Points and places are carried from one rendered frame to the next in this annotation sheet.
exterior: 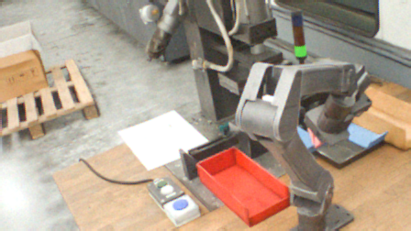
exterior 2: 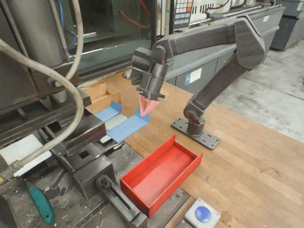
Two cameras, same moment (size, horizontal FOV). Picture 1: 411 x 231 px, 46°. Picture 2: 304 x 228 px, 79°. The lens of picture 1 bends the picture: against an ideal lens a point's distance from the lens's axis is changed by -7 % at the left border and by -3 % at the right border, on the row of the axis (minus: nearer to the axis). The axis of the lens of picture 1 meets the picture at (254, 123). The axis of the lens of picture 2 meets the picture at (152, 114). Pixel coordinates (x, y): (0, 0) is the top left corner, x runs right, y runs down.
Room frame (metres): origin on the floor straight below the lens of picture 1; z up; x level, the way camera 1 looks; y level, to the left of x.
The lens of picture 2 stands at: (1.18, 0.38, 1.42)
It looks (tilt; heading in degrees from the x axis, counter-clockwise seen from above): 38 degrees down; 253
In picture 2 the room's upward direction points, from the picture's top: straight up
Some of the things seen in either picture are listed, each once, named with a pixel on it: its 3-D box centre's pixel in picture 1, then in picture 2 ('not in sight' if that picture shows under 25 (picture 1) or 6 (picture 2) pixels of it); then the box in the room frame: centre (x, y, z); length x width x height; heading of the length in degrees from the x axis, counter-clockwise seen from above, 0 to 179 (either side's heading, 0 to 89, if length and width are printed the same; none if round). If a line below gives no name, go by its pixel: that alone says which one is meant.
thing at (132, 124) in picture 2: (300, 135); (128, 123); (1.11, -0.11, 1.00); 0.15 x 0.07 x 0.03; 31
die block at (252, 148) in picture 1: (269, 128); (83, 163); (1.28, -0.04, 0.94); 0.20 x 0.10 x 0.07; 119
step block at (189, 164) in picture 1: (194, 160); (133, 219); (1.16, 0.18, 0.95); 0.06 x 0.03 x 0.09; 119
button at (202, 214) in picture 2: (181, 205); (202, 215); (0.99, 0.21, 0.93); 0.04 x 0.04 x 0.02
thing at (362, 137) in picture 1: (359, 131); (104, 112); (1.19, -0.29, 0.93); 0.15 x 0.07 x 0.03; 33
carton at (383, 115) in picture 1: (388, 117); (90, 102); (1.25, -0.39, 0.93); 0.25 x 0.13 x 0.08; 29
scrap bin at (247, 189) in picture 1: (241, 183); (163, 170); (1.04, 0.06, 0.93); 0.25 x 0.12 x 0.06; 29
